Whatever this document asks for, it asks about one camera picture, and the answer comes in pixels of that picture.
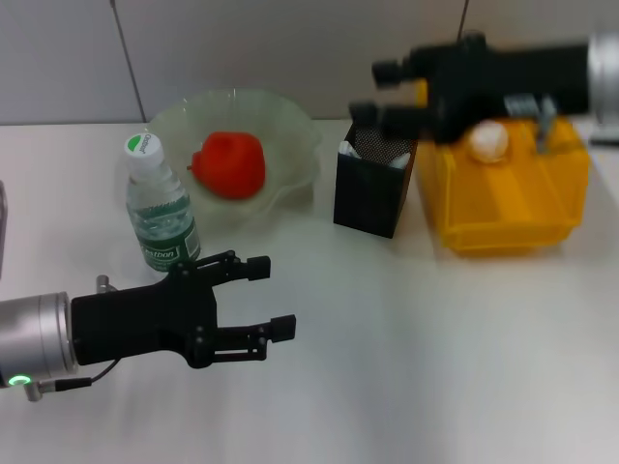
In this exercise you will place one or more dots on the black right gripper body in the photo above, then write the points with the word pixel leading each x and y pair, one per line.
pixel 493 77

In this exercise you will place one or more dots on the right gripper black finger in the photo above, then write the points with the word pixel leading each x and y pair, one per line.
pixel 392 70
pixel 387 116

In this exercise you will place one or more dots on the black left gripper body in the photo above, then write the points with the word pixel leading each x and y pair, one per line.
pixel 145 319

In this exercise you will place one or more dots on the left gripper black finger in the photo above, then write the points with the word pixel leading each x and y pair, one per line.
pixel 283 327
pixel 254 268

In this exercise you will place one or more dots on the white paper ball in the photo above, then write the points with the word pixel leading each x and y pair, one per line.
pixel 488 142

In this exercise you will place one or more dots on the orange fruit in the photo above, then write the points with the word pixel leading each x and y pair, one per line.
pixel 227 164

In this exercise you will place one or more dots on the clear green-label water bottle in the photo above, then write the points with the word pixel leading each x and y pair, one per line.
pixel 159 208

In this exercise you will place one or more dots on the black mesh pen holder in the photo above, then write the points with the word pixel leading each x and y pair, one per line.
pixel 367 193

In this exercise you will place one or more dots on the green wavy glass fruit plate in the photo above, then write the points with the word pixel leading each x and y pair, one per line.
pixel 290 145

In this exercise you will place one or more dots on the small silver connector stub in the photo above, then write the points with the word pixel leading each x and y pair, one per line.
pixel 544 121
pixel 106 284

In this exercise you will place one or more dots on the yellow plastic bin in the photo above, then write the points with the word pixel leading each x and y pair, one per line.
pixel 508 208

